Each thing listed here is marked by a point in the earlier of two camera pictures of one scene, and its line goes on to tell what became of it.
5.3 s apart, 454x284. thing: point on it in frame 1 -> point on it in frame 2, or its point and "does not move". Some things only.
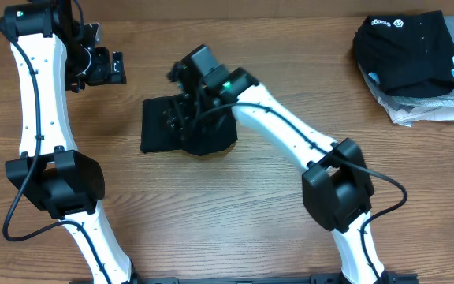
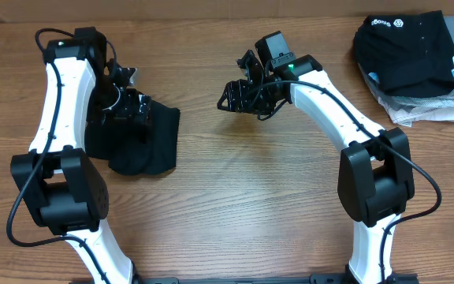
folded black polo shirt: x=411 y=54 does not move
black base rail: x=314 y=278 does not move
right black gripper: x=187 y=118 -> x=238 y=99
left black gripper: x=103 y=75 -> x=128 y=112
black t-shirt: x=172 y=122 -> x=121 y=143
